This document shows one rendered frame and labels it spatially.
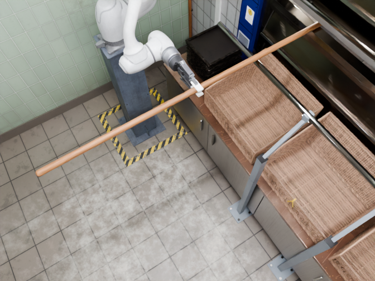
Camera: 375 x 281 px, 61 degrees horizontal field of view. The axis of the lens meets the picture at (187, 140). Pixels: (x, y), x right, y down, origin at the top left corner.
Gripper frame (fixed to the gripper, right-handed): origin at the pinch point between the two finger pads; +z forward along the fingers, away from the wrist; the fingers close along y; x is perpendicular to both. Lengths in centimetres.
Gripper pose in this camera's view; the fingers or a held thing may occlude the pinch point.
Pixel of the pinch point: (197, 88)
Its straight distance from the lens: 153.7
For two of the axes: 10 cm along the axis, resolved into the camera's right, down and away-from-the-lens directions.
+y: 0.2, 4.7, 8.8
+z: 5.4, 7.4, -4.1
